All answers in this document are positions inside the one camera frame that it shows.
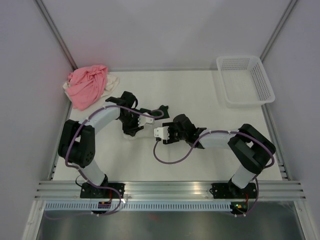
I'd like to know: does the pink t-shirt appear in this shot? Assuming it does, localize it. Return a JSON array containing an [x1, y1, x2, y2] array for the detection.
[[65, 64, 108, 111]]

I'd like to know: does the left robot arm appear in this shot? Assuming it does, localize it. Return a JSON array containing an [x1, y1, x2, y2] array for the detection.
[[58, 91, 154, 198]]

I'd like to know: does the white slotted cable duct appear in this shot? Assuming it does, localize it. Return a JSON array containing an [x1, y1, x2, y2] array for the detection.
[[44, 200, 232, 212]]

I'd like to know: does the aluminium mounting rail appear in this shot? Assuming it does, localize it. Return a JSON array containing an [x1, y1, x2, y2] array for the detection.
[[34, 180, 306, 201]]

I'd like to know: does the white and green t-shirt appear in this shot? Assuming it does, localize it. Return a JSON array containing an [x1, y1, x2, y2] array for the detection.
[[123, 105, 170, 140]]

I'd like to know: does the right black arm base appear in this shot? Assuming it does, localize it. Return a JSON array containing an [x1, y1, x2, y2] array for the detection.
[[209, 182, 258, 200]]

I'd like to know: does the cream white t-shirt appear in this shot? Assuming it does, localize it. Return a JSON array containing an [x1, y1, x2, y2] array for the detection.
[[62, 74, 120, 100]]

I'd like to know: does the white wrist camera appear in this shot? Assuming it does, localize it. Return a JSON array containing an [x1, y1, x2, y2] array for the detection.
[[153, 126, 170, 140], [138, 115, 155, 127]]

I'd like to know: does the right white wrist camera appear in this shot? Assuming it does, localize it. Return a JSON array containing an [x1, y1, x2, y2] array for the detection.
[[153, 126, 170, 140]]

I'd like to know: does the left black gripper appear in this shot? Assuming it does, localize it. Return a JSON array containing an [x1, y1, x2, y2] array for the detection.
[[117, 112, 144, 138]]

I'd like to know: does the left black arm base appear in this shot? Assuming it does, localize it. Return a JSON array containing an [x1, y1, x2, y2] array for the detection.
[[79, 182, 125, 200]]

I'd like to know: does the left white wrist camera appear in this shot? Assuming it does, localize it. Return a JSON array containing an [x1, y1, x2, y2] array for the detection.
[[138, 115, 155, 127]]

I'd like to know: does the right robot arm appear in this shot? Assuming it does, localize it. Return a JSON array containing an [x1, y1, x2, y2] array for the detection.
[[153, 114, 276, 198]]

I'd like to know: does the white plastic basket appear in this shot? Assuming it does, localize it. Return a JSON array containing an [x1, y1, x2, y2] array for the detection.
[[216, 55, 276, 108]]

